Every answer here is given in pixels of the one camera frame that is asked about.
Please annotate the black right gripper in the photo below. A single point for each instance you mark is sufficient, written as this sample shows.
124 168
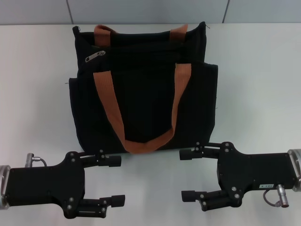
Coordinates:
256 171

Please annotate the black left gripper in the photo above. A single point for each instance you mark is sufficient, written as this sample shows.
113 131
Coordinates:
47 186

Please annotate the silver zipper pull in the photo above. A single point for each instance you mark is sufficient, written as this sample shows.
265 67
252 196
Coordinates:
94 57

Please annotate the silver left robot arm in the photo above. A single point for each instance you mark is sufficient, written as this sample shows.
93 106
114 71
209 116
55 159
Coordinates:
3 188

